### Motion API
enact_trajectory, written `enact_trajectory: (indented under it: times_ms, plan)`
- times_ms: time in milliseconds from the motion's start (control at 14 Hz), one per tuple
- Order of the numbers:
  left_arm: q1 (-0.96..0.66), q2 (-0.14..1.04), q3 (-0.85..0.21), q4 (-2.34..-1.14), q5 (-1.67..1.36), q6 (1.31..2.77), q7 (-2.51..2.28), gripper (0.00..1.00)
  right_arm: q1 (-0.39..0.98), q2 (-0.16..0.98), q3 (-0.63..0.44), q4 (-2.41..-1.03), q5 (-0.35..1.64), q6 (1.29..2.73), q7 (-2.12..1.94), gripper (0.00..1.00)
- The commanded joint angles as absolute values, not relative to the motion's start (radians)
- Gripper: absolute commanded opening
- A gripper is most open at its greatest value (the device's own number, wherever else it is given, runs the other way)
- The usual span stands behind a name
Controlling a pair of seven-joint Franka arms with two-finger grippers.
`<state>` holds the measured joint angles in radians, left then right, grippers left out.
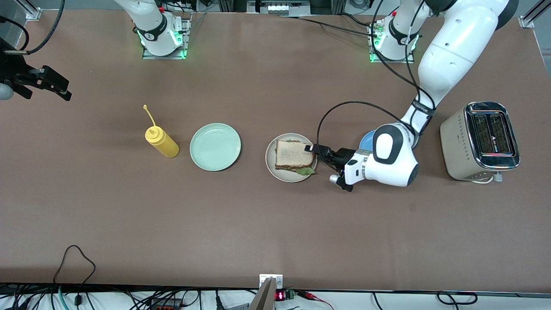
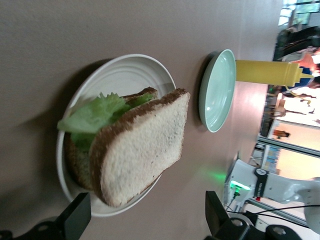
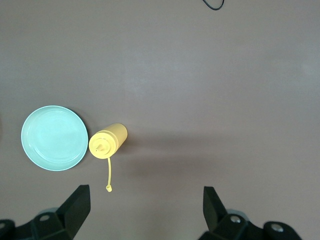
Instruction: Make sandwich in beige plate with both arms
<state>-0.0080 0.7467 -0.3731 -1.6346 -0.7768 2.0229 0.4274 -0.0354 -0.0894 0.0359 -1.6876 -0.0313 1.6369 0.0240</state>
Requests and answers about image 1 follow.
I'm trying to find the black cable to arm base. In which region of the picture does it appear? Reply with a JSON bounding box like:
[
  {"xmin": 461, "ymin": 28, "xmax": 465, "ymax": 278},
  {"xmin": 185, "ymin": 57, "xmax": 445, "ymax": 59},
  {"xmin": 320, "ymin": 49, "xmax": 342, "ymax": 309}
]
[{"xmin": 278, "ymin": 13, "xmax": 379, "ymax": 39}]

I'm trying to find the silver aluminium frame profile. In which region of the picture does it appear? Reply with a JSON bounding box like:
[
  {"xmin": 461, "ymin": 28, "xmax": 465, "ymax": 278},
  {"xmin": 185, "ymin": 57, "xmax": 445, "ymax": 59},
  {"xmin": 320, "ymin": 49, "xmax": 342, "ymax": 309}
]
[
  {"xmin": 520, "ymin": 0, "xmax": 551, "ymax": 29},
  {"xmin": 19, "ymin": 0, "xmax": 42, "ymax": 20}
]

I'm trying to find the green lettuce leaf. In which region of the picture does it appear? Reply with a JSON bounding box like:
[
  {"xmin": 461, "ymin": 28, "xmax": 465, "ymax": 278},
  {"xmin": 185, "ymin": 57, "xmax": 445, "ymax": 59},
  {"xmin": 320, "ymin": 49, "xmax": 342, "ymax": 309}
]
[{"xmin": 282, "ymin": 139, "xmax": 317, "ymax": 176}]

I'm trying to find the light green plate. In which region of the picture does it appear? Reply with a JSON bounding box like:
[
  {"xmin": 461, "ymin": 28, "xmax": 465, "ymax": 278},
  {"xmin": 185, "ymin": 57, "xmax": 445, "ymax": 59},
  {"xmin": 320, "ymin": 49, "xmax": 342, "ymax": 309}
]
[{"xmin": 189, "ymin": 123, "xmax": 242, "ymax": 172}]

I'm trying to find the silver mounting bracket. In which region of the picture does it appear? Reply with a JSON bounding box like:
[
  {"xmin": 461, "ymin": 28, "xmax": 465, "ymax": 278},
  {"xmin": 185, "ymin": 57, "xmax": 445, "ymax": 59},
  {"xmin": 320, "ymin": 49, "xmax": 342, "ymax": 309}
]
[{"xmin": 259, "ymin": 274, "xmax": 284, "ymax": 290}]

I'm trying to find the beige plate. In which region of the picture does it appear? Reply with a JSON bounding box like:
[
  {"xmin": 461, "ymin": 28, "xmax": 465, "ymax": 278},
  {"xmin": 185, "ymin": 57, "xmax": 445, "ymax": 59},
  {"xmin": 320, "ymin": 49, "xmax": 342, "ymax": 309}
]
[{"xmin": 265, "ymin": 133, "xmax": 318, "ymax": 183}]

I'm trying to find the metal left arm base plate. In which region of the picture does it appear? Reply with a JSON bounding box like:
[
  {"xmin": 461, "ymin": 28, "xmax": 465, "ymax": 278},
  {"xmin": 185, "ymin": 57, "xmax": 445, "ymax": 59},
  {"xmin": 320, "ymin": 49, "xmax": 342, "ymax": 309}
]
[{"xmin": 368, "ymin": 21, "xmax": 416, "ymax": 64}]

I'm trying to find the cream and chrome toaster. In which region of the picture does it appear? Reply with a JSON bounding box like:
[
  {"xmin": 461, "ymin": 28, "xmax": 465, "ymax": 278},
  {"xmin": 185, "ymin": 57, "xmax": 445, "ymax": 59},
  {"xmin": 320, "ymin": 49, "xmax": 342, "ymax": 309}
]
[{"xmin": 440, "ymin": 102, "xmax": 520, "ymax": 182}]

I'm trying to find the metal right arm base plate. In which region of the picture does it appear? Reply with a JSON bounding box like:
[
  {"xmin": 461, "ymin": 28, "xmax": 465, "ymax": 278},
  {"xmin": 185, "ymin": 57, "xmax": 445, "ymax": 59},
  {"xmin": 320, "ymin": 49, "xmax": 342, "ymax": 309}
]
[{"xmin": 142, "ymin": 12, "xmax": 192, "ymax": 60}]

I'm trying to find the yellow mustard squeeze bottle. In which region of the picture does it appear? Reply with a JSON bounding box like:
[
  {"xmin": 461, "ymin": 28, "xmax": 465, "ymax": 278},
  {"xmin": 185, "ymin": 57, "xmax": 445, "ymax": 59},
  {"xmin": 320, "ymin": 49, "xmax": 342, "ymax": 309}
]
[{"xmin": 143, "ymin": 105, "xmax": 180, "ymax": 158}]

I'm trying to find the grey aluminium bar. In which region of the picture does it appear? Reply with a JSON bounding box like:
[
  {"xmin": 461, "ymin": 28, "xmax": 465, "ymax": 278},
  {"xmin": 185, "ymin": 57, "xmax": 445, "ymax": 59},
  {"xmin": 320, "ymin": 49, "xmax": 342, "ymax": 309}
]
[{"xmin": 248, "ymin": 277, "xmax": 276, "ymax": 310}]

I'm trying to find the black flat looped cable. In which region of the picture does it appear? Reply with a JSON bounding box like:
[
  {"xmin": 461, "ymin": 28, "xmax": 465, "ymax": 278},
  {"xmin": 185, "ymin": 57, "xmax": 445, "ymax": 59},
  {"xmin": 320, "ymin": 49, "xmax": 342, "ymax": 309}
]
[{"xmin": 436, "ymin": 291, "xmax": 479, "ymax": 306}]

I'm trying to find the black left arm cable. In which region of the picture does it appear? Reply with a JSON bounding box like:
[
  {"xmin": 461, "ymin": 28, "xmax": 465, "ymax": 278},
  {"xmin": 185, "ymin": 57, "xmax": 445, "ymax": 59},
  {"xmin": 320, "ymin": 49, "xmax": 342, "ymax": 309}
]
[{"xmin": 316, "ymin": 0, "xmax": 431, "ymax": 162}]

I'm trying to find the white power strip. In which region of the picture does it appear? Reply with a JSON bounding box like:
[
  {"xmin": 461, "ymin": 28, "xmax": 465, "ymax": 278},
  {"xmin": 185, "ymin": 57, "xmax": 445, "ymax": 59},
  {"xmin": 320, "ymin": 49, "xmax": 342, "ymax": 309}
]
[{"xmin": 248, "ymin": 0, "xmax": 311, "ymax": 16}]

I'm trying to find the white toaster power cord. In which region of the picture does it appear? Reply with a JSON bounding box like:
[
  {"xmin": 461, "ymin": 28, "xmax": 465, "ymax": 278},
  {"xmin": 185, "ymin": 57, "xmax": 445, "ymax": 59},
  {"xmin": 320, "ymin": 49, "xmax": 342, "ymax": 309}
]
[{"xmin": 471, "ymin": 171, "xmax": 502, "ymax": 185}]

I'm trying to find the red and black clip lead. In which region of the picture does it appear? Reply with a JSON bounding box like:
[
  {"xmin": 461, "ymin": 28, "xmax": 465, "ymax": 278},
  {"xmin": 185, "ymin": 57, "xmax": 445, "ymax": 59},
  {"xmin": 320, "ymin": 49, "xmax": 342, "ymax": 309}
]
[{"xmin": 297, "ymin": 290, "xmax": 334, "ymax": 310}]

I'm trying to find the brown crusted bread slice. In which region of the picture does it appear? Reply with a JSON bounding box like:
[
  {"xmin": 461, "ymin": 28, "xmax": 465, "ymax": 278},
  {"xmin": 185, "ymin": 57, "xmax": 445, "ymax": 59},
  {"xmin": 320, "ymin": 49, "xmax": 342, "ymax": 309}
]
[{"xmin": 275, "ymin": 139, "xmax": 315, "ymax": 169}]

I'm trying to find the blue plate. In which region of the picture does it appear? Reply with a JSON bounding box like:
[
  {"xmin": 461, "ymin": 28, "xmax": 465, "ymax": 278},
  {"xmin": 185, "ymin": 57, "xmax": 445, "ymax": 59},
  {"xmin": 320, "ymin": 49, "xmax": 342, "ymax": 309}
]
[{"xmin": 359, "ymin": 130, "xmax": 419, "ymax": 152}]

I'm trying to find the black looped cable with plug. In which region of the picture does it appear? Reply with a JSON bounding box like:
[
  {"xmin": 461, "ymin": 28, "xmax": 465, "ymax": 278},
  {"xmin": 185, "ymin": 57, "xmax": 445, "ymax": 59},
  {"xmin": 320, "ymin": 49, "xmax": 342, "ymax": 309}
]
[{"xmin": 53, "ymin": 245, "xmax": 96, "ymax": 307}]

